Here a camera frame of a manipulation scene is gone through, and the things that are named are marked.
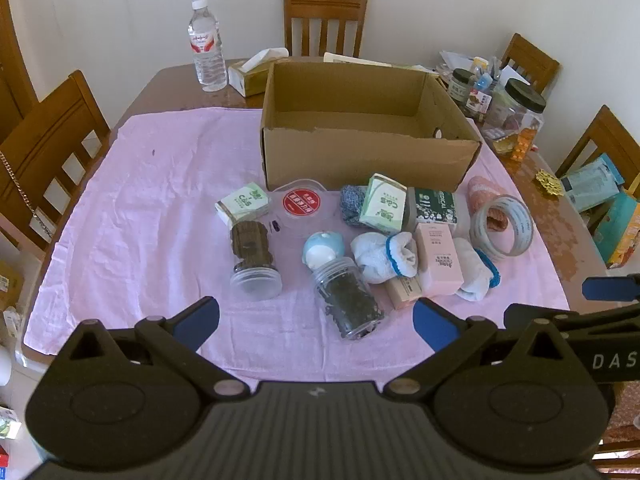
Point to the teal yellow carton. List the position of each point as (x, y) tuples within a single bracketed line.
[(622, 225)]

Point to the green sponge pad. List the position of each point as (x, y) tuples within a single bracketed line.
[(350, 58)]

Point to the silver blister pack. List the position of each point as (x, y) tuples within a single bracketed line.
[(492, 133)]

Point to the pink box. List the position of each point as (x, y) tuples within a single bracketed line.
[(437, 260)]

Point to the pink knit sock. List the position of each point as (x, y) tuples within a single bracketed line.
[(482, 190)]

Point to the small jar dark lid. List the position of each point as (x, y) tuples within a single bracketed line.
[(460, 87)]

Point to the clear jar dark tea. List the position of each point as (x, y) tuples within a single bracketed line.
[(347, 300)]

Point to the blue knit sock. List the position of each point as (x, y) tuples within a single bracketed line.
[(352, 200)]

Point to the clear tape roll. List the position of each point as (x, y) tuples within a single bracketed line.
[(524, 222)]

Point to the clear plastic water bottle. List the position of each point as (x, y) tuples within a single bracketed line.
[(207, 55)]

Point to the pink patterned cloth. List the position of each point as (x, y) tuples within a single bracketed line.
[(625, 410)]

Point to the white sock blue trim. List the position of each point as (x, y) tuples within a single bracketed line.
[(472, 270), (370, 260)]

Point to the small beige box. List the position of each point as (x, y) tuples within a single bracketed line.
[(402, 292)]

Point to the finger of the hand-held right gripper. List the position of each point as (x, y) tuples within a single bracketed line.
[(520, 312), (600, 287)]

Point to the large glass jar black lid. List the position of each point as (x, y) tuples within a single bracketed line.
[(520, 115)]

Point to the gold coaster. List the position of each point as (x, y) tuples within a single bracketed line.
[(549, 185)]

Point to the small green white box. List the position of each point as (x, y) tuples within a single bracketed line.
[(242, 202)]

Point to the brown wooden furniture piece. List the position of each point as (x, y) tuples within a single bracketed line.
[(10, 60)]

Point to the brown cardboard box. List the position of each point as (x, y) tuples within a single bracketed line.
[(350, 160)]

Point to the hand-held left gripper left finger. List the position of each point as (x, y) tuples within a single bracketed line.
[(200, 317)]

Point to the teal packets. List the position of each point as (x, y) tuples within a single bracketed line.
[(592, 182)]

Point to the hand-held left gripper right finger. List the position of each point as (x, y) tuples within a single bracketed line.
[(435, 322)]

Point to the tissue box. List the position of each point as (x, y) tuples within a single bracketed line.
[(250, 77)]

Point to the orange blister pack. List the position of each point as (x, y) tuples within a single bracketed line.
[(525, 142)]

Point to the clear jar brown contents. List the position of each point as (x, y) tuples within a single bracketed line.
[(252, 250)]

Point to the dark green pack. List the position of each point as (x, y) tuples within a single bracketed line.
[(435, 205)]

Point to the small bottle blue cap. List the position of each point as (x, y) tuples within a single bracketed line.
[(480, 100)]

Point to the white paper sheet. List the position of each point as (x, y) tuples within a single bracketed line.
[(510, 74)]

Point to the large green white box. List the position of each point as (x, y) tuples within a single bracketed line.
[(382, 205)]

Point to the round clear container red label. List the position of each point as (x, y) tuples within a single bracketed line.
[(300, 202)]

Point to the blue white round toy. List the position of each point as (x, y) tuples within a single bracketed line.
[(322, 247)]

